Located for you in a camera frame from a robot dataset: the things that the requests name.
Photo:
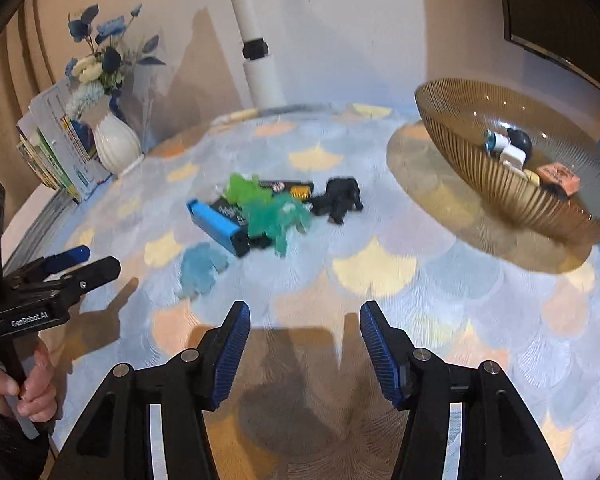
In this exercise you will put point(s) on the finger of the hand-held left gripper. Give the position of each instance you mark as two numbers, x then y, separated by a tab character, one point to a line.
97	270
70	255

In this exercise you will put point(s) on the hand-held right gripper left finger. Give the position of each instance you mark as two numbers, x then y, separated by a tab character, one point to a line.
230	355

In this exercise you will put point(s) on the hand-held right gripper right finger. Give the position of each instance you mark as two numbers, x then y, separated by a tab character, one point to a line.
380	355

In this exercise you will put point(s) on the blue highlighter pen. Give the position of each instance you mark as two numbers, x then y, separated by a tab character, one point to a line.
215	227

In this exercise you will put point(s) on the green jelly toy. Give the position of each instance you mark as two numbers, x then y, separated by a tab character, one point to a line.
245	190

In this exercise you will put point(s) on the white charger plug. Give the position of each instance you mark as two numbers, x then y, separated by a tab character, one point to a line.
514	159

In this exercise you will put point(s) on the amber ribbed glass bowl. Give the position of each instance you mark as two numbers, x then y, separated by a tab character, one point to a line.
460	125

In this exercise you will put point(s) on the person's left forearm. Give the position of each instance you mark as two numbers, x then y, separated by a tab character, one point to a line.
5	445

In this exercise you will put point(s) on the person's left hand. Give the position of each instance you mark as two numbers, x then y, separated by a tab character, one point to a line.
42	385

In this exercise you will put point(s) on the light blue jelly toy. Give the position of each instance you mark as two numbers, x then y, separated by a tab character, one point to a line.
202	267

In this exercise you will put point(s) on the row of books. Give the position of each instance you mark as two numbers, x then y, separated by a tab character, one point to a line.
55	145

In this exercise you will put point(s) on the white ribbed vase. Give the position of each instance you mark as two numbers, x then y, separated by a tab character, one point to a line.
117	145

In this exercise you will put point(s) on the teal jelly toy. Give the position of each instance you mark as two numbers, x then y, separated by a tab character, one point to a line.
270	220

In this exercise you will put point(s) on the black-haired toy figure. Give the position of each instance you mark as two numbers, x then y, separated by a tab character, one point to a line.
340	195

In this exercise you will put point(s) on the blue and white artificial flowers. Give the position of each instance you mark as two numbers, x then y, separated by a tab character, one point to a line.
105	60

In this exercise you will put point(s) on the beige curtain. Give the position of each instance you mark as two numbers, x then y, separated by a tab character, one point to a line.
25	60

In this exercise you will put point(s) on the white pole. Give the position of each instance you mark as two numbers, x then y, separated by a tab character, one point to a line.
262	85

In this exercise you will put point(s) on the black pole clamp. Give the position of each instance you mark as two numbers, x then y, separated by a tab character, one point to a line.
255	49

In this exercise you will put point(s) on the dark wall screen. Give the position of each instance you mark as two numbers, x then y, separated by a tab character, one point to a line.
555	0

